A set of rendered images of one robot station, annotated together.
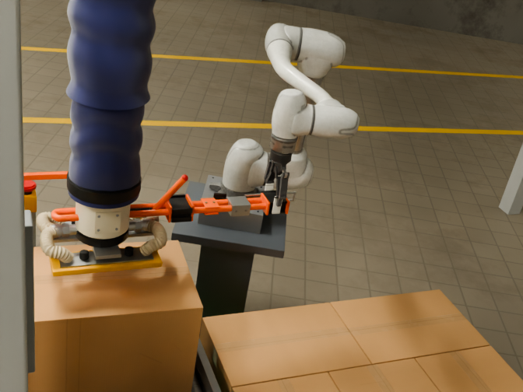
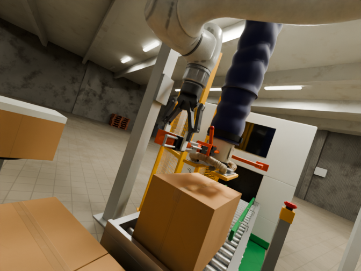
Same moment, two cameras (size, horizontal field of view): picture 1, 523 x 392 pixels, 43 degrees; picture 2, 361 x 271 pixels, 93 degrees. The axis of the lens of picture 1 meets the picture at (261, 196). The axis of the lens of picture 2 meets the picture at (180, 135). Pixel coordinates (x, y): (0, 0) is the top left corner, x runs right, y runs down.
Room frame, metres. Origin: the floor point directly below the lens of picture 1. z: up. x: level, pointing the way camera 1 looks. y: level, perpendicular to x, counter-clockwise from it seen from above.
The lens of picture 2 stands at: (2.58, -0.37, 1.23)
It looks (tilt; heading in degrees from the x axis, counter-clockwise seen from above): 1 degrees down; 146
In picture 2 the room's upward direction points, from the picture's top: 19 degrees clockwise
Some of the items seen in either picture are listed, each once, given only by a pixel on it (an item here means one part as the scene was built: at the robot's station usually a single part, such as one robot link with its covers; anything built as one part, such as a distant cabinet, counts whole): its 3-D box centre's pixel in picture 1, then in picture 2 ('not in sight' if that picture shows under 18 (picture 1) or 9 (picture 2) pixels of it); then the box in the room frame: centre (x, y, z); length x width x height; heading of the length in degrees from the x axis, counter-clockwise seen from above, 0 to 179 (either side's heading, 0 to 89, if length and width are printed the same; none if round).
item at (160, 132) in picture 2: (274, 203); (171, 140); (2.07, -0.05, 1.19); 0.08 x 0.07 x 0.05; 116
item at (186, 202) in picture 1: (178, 208); (205, 148); (1.92, 0.27, 1.19); 0.10 x 0.08 x 0.06; 26
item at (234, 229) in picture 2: not in sight; (248, 213); (1.54, 1.64, 0.60); 1.60 x 0.11 x 0.09; 115
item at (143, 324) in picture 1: (100, 323); (193, 213); (1.79, 0.48, 0.75); 0.60 x 0.40 x 0.40; 113
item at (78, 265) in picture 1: (107, 256); (200, 161); (1.72, 0.45, 1.09); 0.34 x 0.10 x 0.05; 116
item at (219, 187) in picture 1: (233, 188); not in sight; (2.70, 0.13, 0.88); 0.22 x 0.18 x 0.06; 88
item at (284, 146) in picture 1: (283, 141); (195, 78); (2.07, -0.04, 1.43); 0.09 x 0.09 x 0.06
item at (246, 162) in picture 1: (245, 163); not in sight; (2.70, 0.10, 1.02); 0.18 x 0.16 x 0.22; 99
